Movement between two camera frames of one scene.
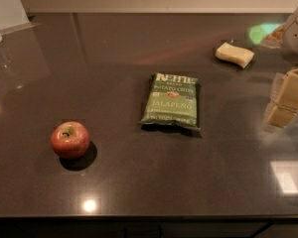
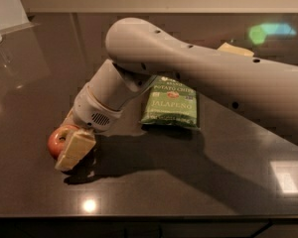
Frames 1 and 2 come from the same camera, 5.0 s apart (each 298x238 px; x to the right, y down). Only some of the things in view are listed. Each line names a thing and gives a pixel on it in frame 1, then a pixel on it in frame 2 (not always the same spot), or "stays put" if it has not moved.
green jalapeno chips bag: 172,99 stays put
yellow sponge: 238,56 stays put
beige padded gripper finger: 292,96 → 89,112
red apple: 70,140 stays put
